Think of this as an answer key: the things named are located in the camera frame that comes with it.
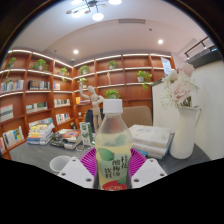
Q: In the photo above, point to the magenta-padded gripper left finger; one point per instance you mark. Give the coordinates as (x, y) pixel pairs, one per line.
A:
(78, 173)

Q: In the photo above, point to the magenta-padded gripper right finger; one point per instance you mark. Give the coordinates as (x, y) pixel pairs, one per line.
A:
(150, 171)

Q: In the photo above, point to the clear drink bottle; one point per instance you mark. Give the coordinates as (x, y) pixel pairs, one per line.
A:
(113, 146)

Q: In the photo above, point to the white mug, grey triangle pattern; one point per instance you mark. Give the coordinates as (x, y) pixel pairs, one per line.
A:
(60, 163)

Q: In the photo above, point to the dark magazine stack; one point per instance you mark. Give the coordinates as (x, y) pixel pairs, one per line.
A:
(66, 138)

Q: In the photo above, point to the small green and white carton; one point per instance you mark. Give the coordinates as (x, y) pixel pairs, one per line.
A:
(86, 133)

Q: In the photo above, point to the white jug vase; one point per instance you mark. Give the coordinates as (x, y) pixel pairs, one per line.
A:
(183, 133)

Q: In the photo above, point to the colourful book stack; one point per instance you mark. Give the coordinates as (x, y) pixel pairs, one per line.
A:
(40, 133)

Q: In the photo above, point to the tan upholstered chair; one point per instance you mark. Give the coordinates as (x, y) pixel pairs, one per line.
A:
(138, 116)

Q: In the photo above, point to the wooden artist mannequin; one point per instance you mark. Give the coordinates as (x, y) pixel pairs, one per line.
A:
(95, 100)

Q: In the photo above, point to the pale pink flower bouquet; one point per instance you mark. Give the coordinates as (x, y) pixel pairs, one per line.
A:
(180, 86)

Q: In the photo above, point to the recessed ceiling spotlight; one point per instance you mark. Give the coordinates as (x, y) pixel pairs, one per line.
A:
(160, 41)
(76, 51)

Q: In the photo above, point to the dark metal handrail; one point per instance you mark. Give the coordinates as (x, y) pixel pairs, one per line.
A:
(200, 45)

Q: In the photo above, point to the ceiling air vent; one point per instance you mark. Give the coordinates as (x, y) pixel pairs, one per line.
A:
(132, 21)

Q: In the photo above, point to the branched ceiling lamp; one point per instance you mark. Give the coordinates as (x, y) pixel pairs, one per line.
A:
(97, 16)

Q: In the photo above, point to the wooden wall shelf unit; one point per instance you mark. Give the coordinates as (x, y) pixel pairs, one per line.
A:
(36, 93)

